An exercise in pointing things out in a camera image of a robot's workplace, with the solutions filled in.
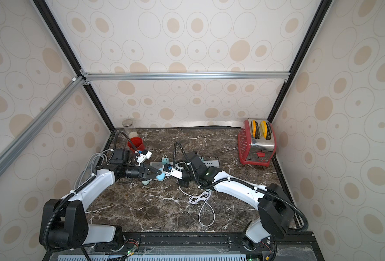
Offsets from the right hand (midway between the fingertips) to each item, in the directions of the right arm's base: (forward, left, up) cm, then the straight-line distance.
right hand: (176, 170), depth 80 cm
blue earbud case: (-5, +6, +2) cm, 8 cm away
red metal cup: (+21, +27, -4) cm, 34 cm away
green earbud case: (0, +20, -15) cm, 24 cm away
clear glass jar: (+32, +35, -1) cm, 48 cm away
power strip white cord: (+12, +58, -12) cm, 60 cm away
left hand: (-4, +6, +3) cm, 8 cm away
